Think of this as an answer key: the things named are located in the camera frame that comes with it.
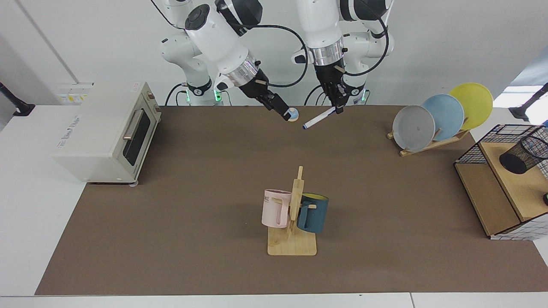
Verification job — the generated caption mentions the brown table cloth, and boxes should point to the brown table cloth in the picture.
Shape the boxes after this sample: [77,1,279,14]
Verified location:
[34,105,548,296]

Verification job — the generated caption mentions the black cables at arm base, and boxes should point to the black cables at arm base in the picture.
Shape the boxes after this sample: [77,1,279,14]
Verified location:
[304,83,339,107]
[165,83,190,107]

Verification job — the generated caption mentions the black mesh pen holder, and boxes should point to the black mesh pen holder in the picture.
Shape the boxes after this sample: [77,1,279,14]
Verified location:
[499,135,548,175]

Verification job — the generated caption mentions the pink cup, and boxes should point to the pink cup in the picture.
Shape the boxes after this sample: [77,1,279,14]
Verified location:
[262,189,292,228]

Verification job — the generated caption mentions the light blue plate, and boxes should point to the light blue plate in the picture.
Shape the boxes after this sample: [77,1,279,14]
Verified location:
[422,94,465,142]

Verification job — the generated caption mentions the white wall box yellow labels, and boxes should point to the white wall box yellow labels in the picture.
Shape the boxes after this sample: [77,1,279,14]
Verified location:
[56,82,94,106]

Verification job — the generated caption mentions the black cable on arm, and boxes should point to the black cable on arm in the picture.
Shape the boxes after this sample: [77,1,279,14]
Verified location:
[342,0,392,77]
[233,24,310,88]

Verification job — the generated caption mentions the black clamp mount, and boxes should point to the black clamp mount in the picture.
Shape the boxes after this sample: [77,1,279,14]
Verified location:
[509,83,548,122]
[0,82,36,117]

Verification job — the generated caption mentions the wooden cup stand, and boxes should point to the wooden cup stand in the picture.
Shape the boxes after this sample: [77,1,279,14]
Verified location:
[268,166,318,256]

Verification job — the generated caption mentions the pale toaster oven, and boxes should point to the pale toaster oven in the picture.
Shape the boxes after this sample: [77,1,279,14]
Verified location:
[51,82,162,185]

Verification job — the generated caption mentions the white marker with blue cap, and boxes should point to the white marker with blue cap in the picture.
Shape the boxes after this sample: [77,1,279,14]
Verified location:
[303,106,339,130]

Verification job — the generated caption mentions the wooden plate rack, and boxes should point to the wooden plate rack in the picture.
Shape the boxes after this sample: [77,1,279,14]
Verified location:
[387,128,470,157]

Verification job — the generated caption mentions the grey plate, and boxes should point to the grey plate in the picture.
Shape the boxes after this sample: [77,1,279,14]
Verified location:
[393,106,436,152]

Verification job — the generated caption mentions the wire basket with wooden floor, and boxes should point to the wire basket with wooden floor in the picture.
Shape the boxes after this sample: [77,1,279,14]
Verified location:
[454,124,548,241]

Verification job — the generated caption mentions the dark teal cup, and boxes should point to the dark teal cup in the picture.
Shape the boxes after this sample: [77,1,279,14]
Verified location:
[296,193,329,234]

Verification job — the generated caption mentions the yellow plate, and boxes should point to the yellow plate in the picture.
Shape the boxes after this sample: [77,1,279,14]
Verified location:
[449,83,494,130]

